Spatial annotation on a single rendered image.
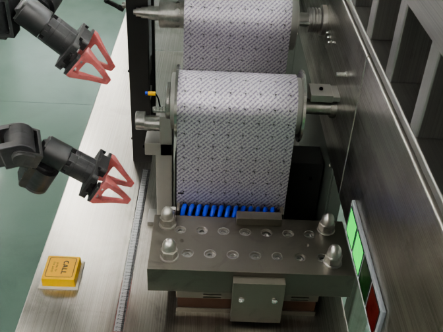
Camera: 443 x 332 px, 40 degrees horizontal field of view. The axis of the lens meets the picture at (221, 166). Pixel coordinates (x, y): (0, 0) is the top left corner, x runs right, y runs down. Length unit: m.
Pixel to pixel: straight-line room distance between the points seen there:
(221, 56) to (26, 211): 1.79
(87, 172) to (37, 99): 2.61
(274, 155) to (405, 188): 0.47
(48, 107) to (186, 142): 2.58
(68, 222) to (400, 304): 0.89
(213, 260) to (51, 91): 2.86
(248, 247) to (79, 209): 0.49
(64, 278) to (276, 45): 0.68
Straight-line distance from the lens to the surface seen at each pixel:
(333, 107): 1.25
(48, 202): 3.02
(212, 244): 1.23
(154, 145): 1.33
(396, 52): 0.93
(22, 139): 1.23
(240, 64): 1.41
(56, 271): 1.35
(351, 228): 1.07
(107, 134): 1.80
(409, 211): 0.81
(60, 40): 1.20
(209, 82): 1.20
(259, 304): 1.22
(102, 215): 1.51
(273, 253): 1.22
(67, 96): 3.87
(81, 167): 1.27
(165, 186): 1.40
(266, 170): 1.27
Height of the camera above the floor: 1.87
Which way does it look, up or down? 36 degrees down
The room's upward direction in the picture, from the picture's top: 3 degrees clockwise
